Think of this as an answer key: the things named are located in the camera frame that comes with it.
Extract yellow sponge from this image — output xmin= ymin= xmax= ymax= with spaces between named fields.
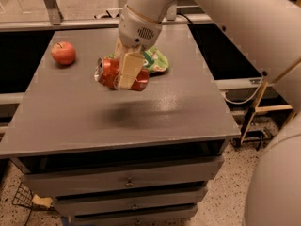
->
xmin=32 ymin=194 xmax=53 ymax=208

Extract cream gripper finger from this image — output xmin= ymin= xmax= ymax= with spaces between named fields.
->
xmin=118 ymin=46 xmax=144 ymax=89
xmin=114 ymin=39 xmax=129 ymax=59

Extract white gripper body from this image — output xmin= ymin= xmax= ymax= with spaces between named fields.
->
xmin=119 ymin=5 xmax=162 ymax=50

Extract black wire basket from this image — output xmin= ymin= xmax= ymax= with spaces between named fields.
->
xmin=12 ymin=183 xmax=52 ymax=226

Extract green snack bag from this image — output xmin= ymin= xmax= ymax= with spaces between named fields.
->
xmin=105 ymin=46 xmax=169 ymax=74

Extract white cable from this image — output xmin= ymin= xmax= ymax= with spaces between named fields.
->
xmin=223 ymin=84 xmax=264 ymax=105

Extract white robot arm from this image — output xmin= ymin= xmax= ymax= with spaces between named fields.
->
xmin=116 ymin=0 xmax=301 ymax=226

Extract black cable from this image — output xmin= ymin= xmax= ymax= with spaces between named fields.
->
xmin=177 ymin=13 xmax=217 ymax=80

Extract red coke can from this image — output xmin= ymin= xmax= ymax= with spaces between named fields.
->
xmin=94 ymin=57 xmax=149 ymax=91

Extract grey metal rail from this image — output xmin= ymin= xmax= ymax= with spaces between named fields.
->
xmin=0 ymin=14 xmax=213 ymax=32

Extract red apple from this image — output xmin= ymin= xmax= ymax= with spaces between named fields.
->
xmin=51 ymin=41 xmax=76 ymax=65

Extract grey drawer cabinet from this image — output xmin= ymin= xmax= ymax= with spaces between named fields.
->
xmin=0 ymin=25 xmax=240 ymax=226

